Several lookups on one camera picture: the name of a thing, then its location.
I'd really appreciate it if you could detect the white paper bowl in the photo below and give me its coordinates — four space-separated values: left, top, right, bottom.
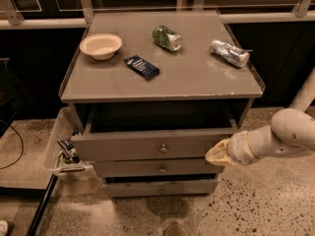
80 33 122 60

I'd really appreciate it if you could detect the grey drawer cabinet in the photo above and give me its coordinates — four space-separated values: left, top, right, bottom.
59 11 264 186

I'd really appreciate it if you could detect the grey top drawer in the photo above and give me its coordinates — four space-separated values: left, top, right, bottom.
70 108 240 163

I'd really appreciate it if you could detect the white shoe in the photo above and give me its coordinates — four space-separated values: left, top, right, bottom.
0 220 9 236

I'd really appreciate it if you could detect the green soda can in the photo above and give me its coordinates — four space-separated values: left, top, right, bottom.
152 25 182 52

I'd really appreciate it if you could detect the grey middle drawer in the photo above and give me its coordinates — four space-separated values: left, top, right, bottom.
93 158 223 177

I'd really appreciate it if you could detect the grey bottom drawer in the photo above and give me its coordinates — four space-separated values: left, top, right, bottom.
104 179 219 198

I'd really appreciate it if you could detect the metal railing frame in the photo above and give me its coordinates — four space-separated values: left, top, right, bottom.
0 0 315 29

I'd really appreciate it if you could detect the black cable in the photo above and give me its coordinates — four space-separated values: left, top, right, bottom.
0 119 25 171

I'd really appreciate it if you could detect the black bar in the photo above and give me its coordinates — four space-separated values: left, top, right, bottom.
26 174 58 236

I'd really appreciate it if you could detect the silver crushed can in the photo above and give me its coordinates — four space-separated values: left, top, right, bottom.
210 39 250 68

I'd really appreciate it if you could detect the grey drawer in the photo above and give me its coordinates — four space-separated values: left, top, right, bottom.
104 179 219 198
70 108 240 163
93 158 223 177

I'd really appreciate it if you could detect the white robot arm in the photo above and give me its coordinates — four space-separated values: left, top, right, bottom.
205 68 315 166

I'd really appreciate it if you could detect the dark blue snack packet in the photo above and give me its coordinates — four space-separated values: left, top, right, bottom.
124 55 159 80

